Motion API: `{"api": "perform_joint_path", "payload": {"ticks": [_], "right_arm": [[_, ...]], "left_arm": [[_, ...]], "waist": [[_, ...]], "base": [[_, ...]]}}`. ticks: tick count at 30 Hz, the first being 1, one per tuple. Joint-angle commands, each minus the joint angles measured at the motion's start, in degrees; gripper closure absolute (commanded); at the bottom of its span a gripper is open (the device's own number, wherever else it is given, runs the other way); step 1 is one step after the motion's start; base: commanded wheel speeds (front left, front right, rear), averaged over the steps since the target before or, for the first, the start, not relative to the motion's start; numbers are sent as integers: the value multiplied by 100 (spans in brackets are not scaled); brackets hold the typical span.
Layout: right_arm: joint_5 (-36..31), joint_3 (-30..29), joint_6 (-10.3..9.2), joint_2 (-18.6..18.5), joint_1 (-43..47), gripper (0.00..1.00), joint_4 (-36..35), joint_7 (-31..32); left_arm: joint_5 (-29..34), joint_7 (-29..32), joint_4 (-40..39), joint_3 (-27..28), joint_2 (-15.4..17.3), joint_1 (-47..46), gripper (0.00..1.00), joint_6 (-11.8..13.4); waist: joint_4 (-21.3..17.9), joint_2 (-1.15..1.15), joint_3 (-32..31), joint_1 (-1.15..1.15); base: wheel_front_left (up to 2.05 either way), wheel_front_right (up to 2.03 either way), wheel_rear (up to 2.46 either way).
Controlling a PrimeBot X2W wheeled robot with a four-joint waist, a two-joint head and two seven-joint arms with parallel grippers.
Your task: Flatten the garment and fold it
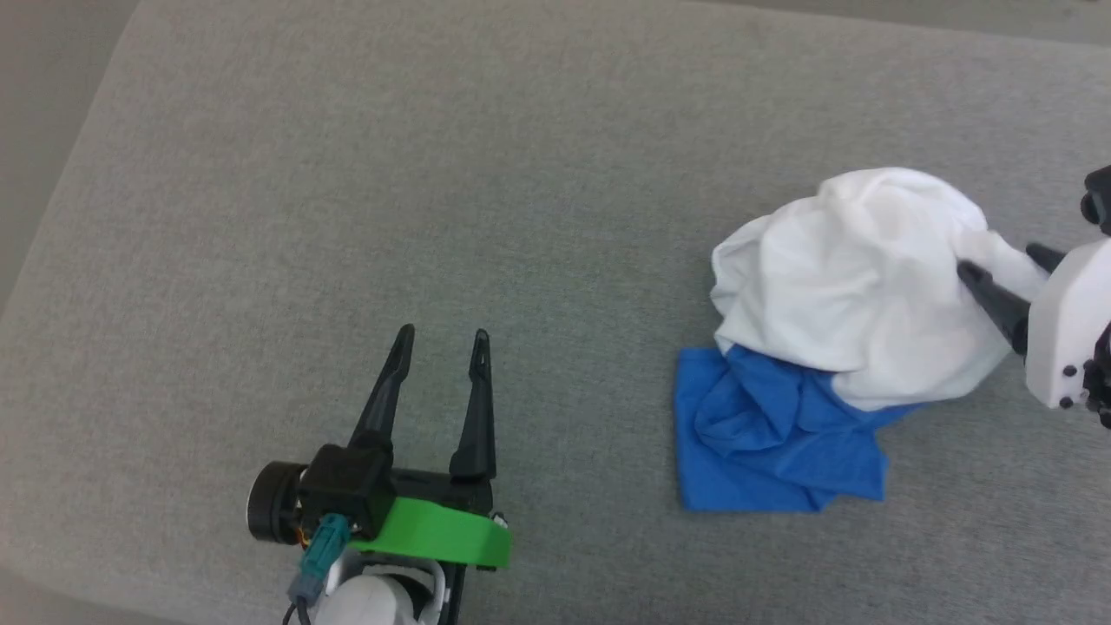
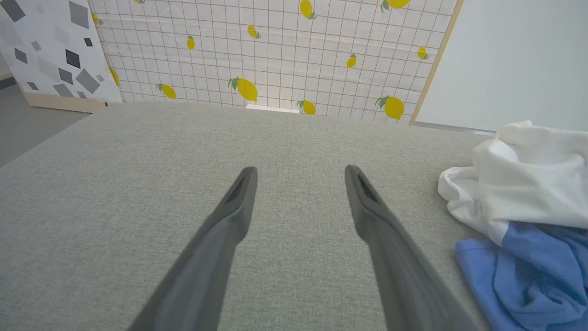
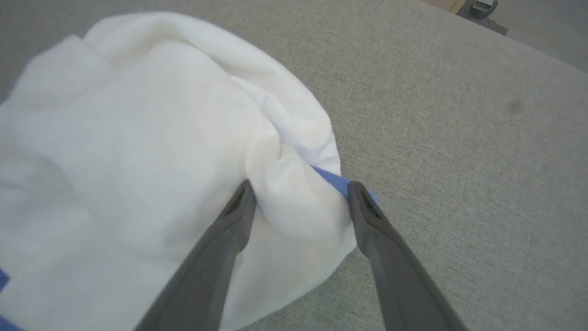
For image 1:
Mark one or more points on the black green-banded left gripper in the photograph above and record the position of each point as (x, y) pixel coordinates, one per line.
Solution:
(443, 529)

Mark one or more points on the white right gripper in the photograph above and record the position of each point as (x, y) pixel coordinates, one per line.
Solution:
(1069, 330)

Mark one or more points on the white and blue t-shirt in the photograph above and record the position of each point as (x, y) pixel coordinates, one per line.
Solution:
(859, 286)

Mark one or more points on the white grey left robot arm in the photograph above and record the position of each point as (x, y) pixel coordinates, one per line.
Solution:
(373, 601)

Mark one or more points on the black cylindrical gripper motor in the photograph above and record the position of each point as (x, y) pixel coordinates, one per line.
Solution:
(271, 503)

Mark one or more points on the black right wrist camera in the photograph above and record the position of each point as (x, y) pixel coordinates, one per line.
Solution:
(1099, 201)

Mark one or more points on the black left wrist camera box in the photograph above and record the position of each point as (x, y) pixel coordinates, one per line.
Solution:
(347, 486)

